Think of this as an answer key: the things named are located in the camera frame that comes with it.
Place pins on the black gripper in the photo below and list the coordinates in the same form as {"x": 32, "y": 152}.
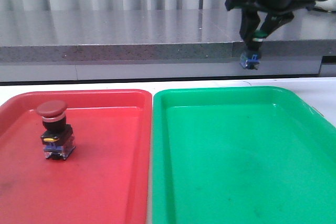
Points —
{"x": 282, "y": 10}

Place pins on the green mushroom push button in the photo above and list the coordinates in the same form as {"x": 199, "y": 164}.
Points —
{"x": 251, "y": 55}

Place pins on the red mushroom push button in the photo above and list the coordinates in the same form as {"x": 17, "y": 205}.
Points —
{"x": 58, "y": 139}

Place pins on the green plastic tray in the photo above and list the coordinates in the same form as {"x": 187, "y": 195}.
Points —
{"x": 241, "y": 155}

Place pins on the grey stone counter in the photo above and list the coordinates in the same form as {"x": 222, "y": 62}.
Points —
{"x": 87, "y": 46}

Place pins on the red plastic tray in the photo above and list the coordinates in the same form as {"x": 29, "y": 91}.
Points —
{"x": 104, "y": 180}

